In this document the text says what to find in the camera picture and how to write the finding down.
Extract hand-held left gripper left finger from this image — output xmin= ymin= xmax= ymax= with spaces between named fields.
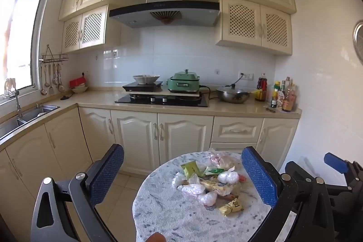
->
xmin=30 ymin=144 xmax=125 ymax=242

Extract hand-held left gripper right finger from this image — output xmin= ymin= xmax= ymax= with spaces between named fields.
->
xmin=242 ymin=146 xmax=336 ymax=242

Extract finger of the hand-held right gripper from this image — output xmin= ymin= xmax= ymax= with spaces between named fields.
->
xmin=324 ymin=153 xmax=363 ymax=188
xmin=284 ymin=161 xmax=315 ymax=183

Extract round white plastic bag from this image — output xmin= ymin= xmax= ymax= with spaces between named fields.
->
xmin=218 ymin=170 xmax=240 ymax=184

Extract yellow printed packet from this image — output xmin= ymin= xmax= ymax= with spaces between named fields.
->
xmin=218 ymin=198 xmax=244 ymax=216

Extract long beige yellow wrapper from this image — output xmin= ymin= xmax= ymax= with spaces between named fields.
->
xmin=199 ymin=177 xmax=241 ymax=197

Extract green and white wrapper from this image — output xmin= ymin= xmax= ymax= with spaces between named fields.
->
xmin=204 ymin=166 xmax=224 ymax=176

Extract small white plastic bag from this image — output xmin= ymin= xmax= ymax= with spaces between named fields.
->
xmin=197 ymin=191 xmax=218 ymax=206

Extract olive yellow packet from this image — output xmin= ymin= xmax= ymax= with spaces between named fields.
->
xmin=181 ymin=161 xmax=205 ymax=178

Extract white plastic wrapper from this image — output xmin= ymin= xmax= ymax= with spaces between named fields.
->
xmin=177 ymin=184 xmax=206 ymax=195

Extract clear plastic bag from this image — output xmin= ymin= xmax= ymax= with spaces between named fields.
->
xmin=172 ymin=172 xmax=199 ymax=187

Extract clear bag with pink contents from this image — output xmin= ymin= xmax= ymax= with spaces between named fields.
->
xmin=208 ymin=148 xmax=236 ymax=169

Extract cluster of condiment bottles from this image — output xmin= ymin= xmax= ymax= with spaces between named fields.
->
xmin=251 ymin=73 xmax=298 ymax=113

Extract round table with speckled cloth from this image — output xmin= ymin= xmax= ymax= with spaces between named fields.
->
xmin=132 ymin=151 xmax=280 ymax=242

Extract black glass gas hob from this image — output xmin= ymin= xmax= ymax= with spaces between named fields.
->
xmin=115 ymin=93 xmax=209 ymax=108

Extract brown rounded object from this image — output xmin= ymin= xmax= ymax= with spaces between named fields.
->
xmin=145 ymin=232 xmax=166 ymax=242

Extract cream base cabinets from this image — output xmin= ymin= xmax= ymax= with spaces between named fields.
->
xmin=0 ymin=106 xmax=300 ymax=234

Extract steel wok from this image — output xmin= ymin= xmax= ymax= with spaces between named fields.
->
xmin=216 ymin=84 xmax=250 ymax=104

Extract steel sink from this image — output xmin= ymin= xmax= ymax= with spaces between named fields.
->
xmin=0 ymin=104 xmax=61 ymax=139

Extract black induction cooker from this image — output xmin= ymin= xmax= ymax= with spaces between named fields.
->
xmin=123 ymin=81 xmax=163 ymax=91

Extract red box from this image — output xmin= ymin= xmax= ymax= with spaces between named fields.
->
xmin=69 ymin=76 xmax=86 ymax=88

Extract metal skimmer spoon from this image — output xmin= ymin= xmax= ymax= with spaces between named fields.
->
xmin=56 ymin=63 xmax=65 ymax=92

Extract metal spatula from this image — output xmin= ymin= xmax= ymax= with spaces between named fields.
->
xmin=49 ymin=63 xmax=55 ymax=95

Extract shallow metal pan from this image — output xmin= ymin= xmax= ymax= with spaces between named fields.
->
xmin=133 ymin=75 xmax=161 ymax=85

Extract metal ladle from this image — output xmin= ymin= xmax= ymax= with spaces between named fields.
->
xmin=40 ymin=63 xmax=47 ymax=96

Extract metal faucet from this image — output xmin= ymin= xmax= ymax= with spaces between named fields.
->
xmin=11 ymin=90 xmax=23 ymax=118

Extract green electric pot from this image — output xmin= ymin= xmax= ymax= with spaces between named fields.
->
xmin=166 ymin=69 xmax=200 ymax=93

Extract wide cream lattice door cabinet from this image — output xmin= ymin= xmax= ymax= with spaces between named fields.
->
xmin=216 ymin=0 xmax=293 ymax=55

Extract small cream lattice door cabinet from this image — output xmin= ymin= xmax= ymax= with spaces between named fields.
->
xmin=61 ymin=5 xmax=109 ymax=54

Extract kitchen window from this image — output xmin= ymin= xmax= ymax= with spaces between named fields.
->
xmin=0 ymin=0 xmax=49 ymax=102

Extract grey range hood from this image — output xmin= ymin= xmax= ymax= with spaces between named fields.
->
xmin=108 ymin=0 xmax=221 ymax=29

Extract round wall clock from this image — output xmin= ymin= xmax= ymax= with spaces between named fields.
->
xmin=353 ymin=20 xmax=363 ymax=65

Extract metal utensil rail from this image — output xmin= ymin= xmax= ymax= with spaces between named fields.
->
xmin=39 ymin=45 xmax=69 ymax=63

